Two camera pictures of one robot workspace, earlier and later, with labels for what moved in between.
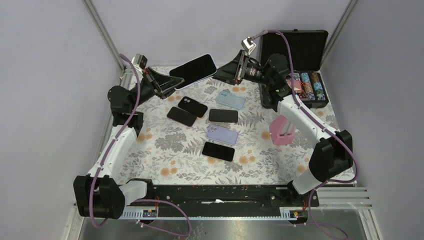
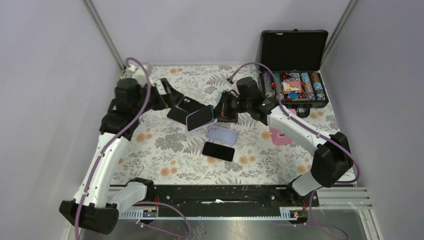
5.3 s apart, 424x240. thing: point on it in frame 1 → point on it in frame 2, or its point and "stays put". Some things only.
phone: x=196 y=71 → x=200 y=118
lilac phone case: x=222 y=135 stays put
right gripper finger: x=227 y=72 → x=220 y=111
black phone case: x=198 y=108 stays put
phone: x=219 y=151 stays put
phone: x=184 y=117 stays put
